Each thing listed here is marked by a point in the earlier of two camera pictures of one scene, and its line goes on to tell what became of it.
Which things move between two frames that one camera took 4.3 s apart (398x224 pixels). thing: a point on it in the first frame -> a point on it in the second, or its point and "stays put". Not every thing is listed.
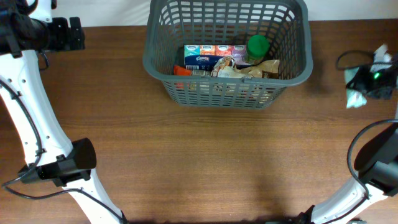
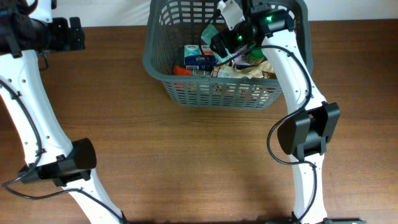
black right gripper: x=360 y=83 -> x=225 y=37
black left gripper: x=66 y=42 stays put
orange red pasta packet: x=181 y=70 stays put
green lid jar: x=258 y=46 stays put
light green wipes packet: x=354 y=98 -> x=209 y=32
